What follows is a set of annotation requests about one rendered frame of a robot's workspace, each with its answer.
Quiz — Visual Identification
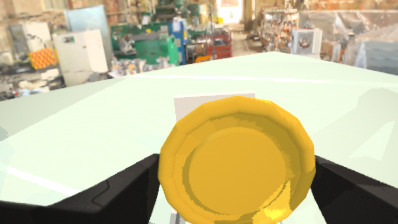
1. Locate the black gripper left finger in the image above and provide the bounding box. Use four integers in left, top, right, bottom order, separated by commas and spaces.
0, 154, 160, 224

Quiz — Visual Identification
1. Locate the yellow plate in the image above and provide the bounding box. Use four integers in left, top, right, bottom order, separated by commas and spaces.
158, 96, 316, 224

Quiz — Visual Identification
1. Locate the white dish rack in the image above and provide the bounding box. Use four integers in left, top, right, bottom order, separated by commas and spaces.
169, 90, 255, 224

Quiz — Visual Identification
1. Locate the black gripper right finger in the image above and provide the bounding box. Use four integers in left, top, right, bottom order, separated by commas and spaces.
310, 155, 398, 224

